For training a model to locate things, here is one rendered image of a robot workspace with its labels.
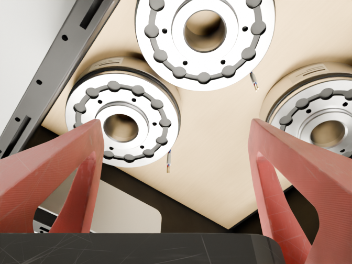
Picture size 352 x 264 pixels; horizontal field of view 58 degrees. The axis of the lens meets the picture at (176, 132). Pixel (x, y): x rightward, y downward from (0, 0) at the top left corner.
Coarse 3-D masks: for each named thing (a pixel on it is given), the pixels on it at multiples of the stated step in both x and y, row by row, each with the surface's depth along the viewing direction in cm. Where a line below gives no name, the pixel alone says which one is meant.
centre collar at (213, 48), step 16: (192, 0) 21; (208, 0) 21; (224, 0) 22; (176, 16) 22; (224, 16) 22; (176, 32) 23; (224, 32) 23; (176, 48) 23; (192, 48) 23; (208, 48) 24; (224, 48) 23
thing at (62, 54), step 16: (80, 0) 16; (96, 0) 17; (112, 0) 16; (80, 16) 16; (96, 16) 16; (64, 32) 16; (80, 32) 16; (64, 48) 17; (80, 48) 17; (48, 64) 18; (64, 64) 18; (32, 80) 18; (48, 80) 18; (32, 96) 19; (48, 96) 19; (16, 112) 19; (32, 112) 19; (16, 128) 20; (32, 128) 20; (0, 144) 21; (16, 144) 21; (48, 224) 26
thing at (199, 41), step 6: (222, 24) 24; (186, 30) 25; (216, 30) 26; (222, 30) 24; (186, 36) 24; (192, 36) 25; (198, 36) 26; (204, 36) 26; (210, 36) 26; (216, 36) 25; (222, 36) 23; (192, 42) 24; (198, 42) 25; (204, 42) 25; (210, 42) 25; (216, 42) 24; (204, 48) 24
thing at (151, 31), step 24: (144, 0) 22; (168, 0) 22; (240, 0) 22; (264, 0) 22; (144, 24) 23; (168, 24) 23; (240, 24) 23; (264, 24) 23; (144, 48) 24; (168, 48) 24; (240, 48) 24; (264, 48) 24; (168, 72) 25; (192, 72) 25; (216, 72) 25; (240, 72) 25
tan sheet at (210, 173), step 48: (288, 0) 25; (336, 0) 25; (96, 48) 27; (288, 48) 27; (336, 48) 27; (192, 96) 30; (240, 96) 30; (192, 144) 33; (240, 144) 33; (192, 192) 37; (240, 192) 37
